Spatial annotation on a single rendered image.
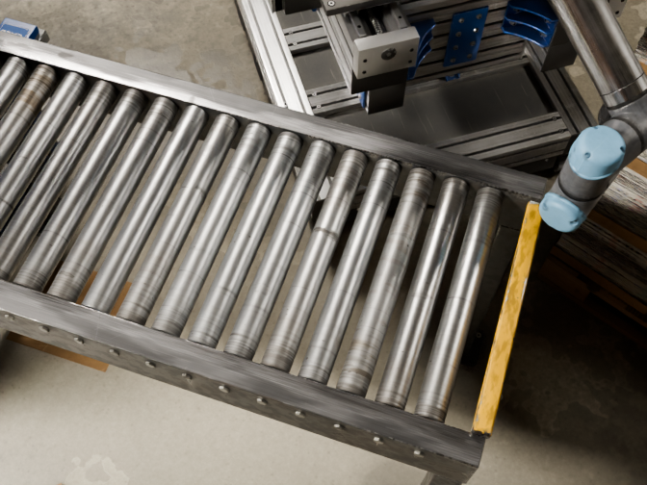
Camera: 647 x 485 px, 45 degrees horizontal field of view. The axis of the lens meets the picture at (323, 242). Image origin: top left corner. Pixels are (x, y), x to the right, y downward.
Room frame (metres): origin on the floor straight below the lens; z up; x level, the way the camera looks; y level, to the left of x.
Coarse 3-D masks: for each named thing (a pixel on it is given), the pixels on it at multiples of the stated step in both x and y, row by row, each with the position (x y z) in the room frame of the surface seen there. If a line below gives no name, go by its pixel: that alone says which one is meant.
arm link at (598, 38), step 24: (552, 0) 0.91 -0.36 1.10; (576, 0) 0.89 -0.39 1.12; (600, 0) 0.90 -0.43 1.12; (576, 24) 0.87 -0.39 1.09; (600, 24) 0.87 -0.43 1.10; (576, 48) 0.86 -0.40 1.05; (600, 48) 0.84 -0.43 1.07; (624, 48) 0.84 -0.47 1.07; (600, 72) 0.82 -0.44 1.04; (624, 72) 0.81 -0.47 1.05; (624, 96) 0.79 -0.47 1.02; (624, 120) 0.75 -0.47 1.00
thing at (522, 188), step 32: (0, 32) 1.14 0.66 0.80; (32, 64) 1.06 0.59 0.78; (64, 64) 1.05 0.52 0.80; (96, 64) 1.05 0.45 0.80; (160, 96) 0.97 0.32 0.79; (192, 96) 0.97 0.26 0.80; (224, 96) 0.97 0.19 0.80; (288, 128) 0.89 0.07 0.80; (320, 128) 0.89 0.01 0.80; (352, 128) 0.89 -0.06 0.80; (416, 160) 0.82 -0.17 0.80; (448, 160) 0.82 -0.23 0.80; (512, 192) 0.75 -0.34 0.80; (512, 224) 0.74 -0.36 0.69
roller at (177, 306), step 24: (240, 144) 0.86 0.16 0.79; (264, 144) 0.87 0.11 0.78; (240, 168) 0.80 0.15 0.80; (216, 192) 0.75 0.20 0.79; (240, 192) 0.76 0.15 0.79; (216, 216) 0.70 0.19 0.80; (216, 240) 0.66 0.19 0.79; (192, 264) 0.60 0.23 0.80; (192, 288) 0.56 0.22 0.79; (168, 312) 0.51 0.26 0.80
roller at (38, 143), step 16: (64, 80) 1.01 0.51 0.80; (80, 80) 1.01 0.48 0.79; (64, 96) 0.97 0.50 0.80; (80, 96) 0.99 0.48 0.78; (48, 112) 0.93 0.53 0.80; (64, 112) 0.94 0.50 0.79; (32, 128) 0.90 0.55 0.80; (48, 128) 0.90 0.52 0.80; (32, 144) 0.85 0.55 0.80; (48, 144) 0.87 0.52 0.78; (16, 160) 0.82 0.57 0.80; (32, 160) 0.83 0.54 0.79; (0, 176) 0.79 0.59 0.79; (16, 176) 0.79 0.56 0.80; (32, 176) 0.80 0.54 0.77; (0, 192) 0.75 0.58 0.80; (16, 192) 0.76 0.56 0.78; (0, 208) 0.72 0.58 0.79; (0, 224) 0.69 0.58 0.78
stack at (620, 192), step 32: (640, 160) 0.93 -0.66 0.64; (608, 192) 0.94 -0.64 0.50; (640, 192) 0.90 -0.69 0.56; (640, 224) 0.88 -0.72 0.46; (576, 256) 0.93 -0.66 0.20; (608, 256) 0.89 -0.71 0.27; (640, 256) 0.85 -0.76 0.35; (576, 288) 0.90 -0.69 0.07; (640, 288) 0.82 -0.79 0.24; (608, 320) 0.83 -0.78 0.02; (640, 320) 0.79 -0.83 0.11
